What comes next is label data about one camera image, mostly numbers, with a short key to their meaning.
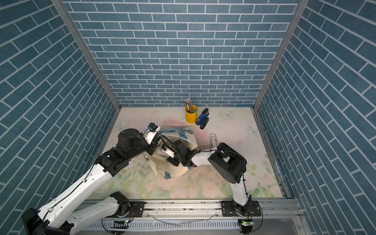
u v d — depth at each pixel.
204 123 1.07
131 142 0.55
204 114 1.12
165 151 0.81
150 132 0.61
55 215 0.39
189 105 1.05
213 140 0.99
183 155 0.73
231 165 0.51
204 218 0.72
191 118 1.07
